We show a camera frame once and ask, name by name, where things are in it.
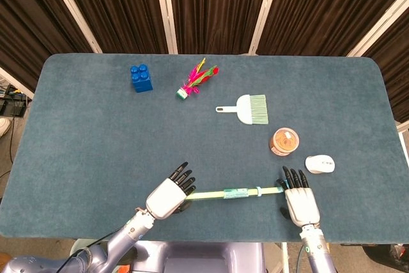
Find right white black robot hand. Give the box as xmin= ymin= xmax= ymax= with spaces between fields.
xmin=276 ymin=166 xmax=321 ymax=228

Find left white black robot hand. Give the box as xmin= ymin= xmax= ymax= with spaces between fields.
xmin=145 ymin=162 xmax=197 ymax=220

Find purple robot base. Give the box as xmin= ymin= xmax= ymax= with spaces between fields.
xmin=121 ymin=241 xmax=266 ymax=273

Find white computer mouse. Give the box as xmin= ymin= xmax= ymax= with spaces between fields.
xmin=304 ymin=155 xmax=336 ymax=175

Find white table leg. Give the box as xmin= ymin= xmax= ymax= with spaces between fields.
xmin=281 ymin=242 xmax=290 ymax=273

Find orange jar with clear lid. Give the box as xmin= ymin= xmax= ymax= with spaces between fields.
xmin=269 ymin=127 xmax=300 ymax=157

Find blue felt table mat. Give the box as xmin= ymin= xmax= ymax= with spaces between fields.
xmin=0 ymin=54 xmax=409 ymax=244

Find white plastic bucket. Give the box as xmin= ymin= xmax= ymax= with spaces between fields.
xmin=69 ymin=239 xmax=100 ymax=260

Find white hand brush green bristles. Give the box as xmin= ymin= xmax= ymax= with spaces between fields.
xmin=215 ymin=94 xmax=269 ymax=125

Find blue toy building block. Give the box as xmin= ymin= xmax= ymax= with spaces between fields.
xmin=129 ymin=63 xmax=153 ymax=93

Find colourful feather shuttlecock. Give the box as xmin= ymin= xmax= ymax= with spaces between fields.
xmin=175 ymin=57 xmax=220 ymax=100

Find dark brown curtain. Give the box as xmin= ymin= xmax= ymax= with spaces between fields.
xmin=0 ymin=0 xmax=96 ymax=91
xmin=167 ymin=0 xmax=272 ymax=56
xmin=257 ymin=0 xmax=409 ymax=56
xmin=56 ymin=0 xmax=169 ymax=55
xmin=364 ymin=13 xmax=409 ymax=123

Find power strip with cables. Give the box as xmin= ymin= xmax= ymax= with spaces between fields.
xmin=0 ymin=83 xmax=30 ymax=117

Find white frame post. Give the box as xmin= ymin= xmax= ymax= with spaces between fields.
xmin=247 ymin=0 xmax=284 ymax=56
xmin=346 ymin=0 xmax=409 ymax=58
xmin=0 ymin=66 xmax=35 ymax=98
xmin=43 ymin=0 xmax=103 ymax=54
xmin=153 ymin=0 xmax=178 ymax=55

